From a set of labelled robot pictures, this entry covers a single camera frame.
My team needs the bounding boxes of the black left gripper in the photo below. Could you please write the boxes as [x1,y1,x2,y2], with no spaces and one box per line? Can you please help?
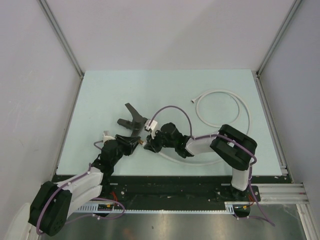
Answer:
[111,133,141,166]

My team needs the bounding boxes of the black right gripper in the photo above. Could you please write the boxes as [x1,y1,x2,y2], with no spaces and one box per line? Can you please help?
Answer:
[144,127,177,152]

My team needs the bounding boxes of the dark grey faucet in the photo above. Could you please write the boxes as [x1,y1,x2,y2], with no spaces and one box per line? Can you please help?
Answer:
[117,103,148,138]

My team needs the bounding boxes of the white flexible hose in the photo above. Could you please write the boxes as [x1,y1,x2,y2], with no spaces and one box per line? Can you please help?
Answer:
[142,89,253,166]

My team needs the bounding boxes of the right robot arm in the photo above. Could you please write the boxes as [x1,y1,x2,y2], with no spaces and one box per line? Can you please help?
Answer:
[143,122,258,201]

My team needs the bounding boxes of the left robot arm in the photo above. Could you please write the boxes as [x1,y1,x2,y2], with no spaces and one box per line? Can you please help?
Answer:
[28,134,141,236]

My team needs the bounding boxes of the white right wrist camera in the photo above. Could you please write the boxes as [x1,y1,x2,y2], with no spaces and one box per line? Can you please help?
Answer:
[144,119,159,133]

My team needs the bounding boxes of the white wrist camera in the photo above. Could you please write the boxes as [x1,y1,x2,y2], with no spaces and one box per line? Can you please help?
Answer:
[144,119,159,133]
[102,130,115,143]

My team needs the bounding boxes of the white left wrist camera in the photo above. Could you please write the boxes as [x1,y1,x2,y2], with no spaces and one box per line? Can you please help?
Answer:
[102,130,115,143]

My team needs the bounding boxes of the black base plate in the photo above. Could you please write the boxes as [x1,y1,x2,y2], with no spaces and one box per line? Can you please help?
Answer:
[50,173,261,211]

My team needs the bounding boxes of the white slotted cable duct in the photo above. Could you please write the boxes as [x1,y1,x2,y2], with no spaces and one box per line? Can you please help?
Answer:
[74,202,251,215]

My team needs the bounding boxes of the aluminium frame rail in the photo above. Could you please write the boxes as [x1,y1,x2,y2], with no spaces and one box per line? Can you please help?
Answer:
[257,183,309,204]

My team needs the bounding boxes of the left aluminium corner post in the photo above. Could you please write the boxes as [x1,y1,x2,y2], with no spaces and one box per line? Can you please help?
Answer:
[36,0,84,80]

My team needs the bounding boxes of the aluminium corner post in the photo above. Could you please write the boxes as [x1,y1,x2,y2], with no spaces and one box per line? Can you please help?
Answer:
[36,0,84,80]
[255,0,304,78]

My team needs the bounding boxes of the right aluminium corner post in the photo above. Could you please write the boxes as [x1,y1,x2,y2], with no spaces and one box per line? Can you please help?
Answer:
[255,0,304,78]

